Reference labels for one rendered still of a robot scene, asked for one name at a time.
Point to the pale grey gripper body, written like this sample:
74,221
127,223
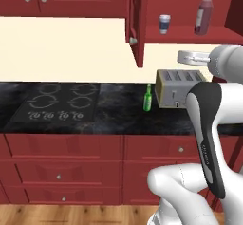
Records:
191,57

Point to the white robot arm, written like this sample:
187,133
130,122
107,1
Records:
202,191

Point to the open red cabinet door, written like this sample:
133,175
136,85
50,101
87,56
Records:
138,20

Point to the silver four-slot toaster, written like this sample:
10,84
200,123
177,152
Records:
171,89

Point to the dark red juice bottle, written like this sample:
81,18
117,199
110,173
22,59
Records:
203,16

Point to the green glass bottle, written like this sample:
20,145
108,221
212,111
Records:
147,101

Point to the round silver drawer knob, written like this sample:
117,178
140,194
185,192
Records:
58,176
181,149
64,199

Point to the red drawer front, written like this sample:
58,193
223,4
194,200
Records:
136,181
72,195
63,146
158,148
68,173

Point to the black hob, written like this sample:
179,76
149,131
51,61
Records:
58,103

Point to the open red wall cabinet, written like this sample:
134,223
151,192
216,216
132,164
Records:
180,1

